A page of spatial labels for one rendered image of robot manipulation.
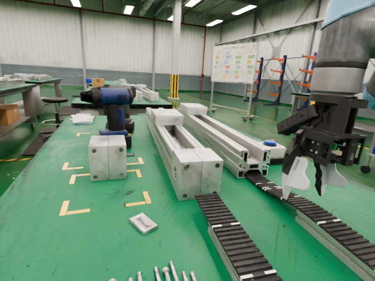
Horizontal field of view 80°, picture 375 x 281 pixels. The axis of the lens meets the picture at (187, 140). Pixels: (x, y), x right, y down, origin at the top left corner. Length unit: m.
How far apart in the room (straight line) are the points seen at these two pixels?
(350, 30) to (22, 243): 0.60
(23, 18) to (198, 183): 15.80
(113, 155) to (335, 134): 0.48
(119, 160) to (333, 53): 0.50
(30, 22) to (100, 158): 15.49
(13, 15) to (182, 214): 15.94
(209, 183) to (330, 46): 0.34
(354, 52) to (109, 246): 0.49
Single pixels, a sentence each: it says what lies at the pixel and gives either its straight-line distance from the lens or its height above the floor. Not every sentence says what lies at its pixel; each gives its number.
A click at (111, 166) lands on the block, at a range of 0.61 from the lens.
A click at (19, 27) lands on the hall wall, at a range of 16.12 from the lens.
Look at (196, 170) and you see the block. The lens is 0.50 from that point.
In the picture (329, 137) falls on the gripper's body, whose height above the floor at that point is 0.97.
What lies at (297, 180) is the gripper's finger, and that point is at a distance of 0.47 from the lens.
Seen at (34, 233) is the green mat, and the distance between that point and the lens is 0.49.
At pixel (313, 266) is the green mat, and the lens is 0.44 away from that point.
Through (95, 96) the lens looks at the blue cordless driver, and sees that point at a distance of 0.80.
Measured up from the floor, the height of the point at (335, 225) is 0.82.
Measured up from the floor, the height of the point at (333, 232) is 0.81.
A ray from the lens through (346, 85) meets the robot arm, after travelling 0.44.
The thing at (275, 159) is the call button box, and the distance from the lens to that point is 0.81.
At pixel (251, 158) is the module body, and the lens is 0.70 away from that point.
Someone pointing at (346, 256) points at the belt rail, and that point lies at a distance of 0.48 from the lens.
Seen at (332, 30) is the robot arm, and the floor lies 1.13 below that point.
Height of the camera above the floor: 1.05
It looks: 16 degrees down
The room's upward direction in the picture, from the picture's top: 3 degrees clockwise
